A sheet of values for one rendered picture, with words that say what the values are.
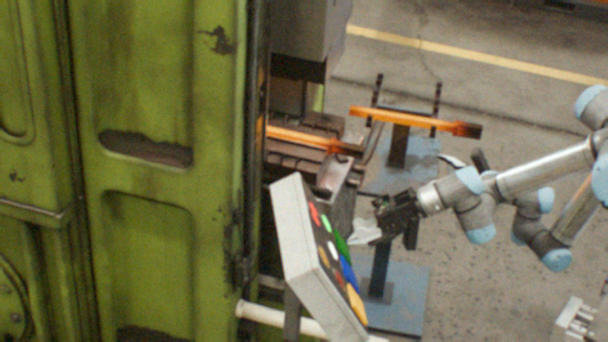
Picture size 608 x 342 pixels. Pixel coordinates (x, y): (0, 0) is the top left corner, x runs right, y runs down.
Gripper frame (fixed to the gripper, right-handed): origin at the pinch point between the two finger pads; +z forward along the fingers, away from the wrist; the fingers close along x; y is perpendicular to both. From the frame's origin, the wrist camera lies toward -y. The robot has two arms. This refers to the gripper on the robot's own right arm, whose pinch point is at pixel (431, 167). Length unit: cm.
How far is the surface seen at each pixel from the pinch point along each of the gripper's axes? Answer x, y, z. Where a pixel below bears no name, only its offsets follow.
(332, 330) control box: -71, 0, 10
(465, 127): 36.3, 7.0, -5.6
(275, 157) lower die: -9.4, 2.1, 44.2
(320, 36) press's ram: -17, -44, 32
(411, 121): 34.0, 7.5, 11.9
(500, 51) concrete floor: 278, 100, -6
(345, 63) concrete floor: 225, 100, 77
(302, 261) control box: -71, -18, 18
